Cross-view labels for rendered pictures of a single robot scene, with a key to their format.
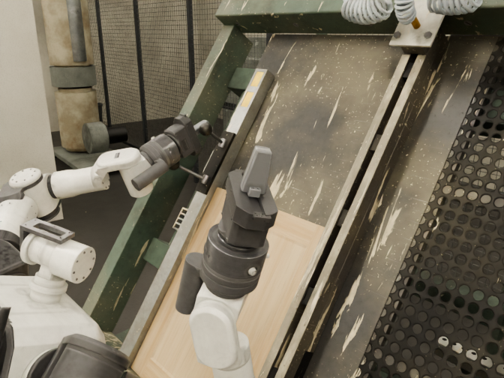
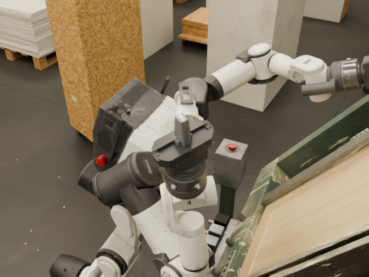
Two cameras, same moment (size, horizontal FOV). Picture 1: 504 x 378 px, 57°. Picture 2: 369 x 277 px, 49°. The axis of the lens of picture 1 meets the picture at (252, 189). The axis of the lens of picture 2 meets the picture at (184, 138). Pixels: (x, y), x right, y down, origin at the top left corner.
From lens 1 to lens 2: 0.69 m
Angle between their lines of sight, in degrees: 61
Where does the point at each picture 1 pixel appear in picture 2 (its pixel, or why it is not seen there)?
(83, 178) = (284, 67)
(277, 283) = (334, 234)
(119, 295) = (308, 161)
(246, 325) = (302, 241)
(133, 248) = (332, 136)
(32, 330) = (141, 138)
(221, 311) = (163, 194)
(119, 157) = (305, 64)
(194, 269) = not seen: hidden behind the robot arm
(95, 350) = (130, 165)
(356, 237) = not seen: outside the picture
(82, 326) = not seen: hidden behind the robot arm
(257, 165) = (176, 125)
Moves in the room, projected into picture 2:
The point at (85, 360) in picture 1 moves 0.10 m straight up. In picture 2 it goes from (126, 166) to (122, 133)
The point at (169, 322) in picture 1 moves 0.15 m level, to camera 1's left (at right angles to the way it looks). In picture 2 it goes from (293, 200) to (269, 173)
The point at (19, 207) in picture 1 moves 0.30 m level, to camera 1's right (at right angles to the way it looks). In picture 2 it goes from (239, 67) to (289, 111)
